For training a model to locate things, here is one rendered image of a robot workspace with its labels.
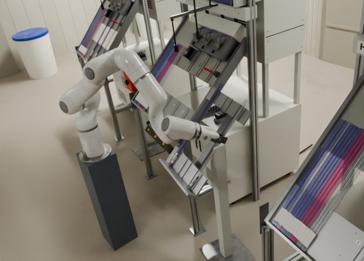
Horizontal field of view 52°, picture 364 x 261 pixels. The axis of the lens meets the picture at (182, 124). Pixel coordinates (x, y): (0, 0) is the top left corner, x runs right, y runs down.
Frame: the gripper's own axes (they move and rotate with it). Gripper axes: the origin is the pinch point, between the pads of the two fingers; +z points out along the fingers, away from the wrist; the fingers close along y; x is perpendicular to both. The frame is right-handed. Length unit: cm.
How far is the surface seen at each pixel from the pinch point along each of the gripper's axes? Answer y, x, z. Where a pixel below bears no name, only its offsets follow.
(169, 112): 65, 13, 9
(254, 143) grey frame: 39, 11, 62
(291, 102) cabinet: 51, -21, 88
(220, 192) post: 7.9, 32.5, 23.4
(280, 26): 45, -61, 43
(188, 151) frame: 35.4, 24.3, 12.8
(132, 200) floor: 92, 95, 27
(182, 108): 56, 6, 11
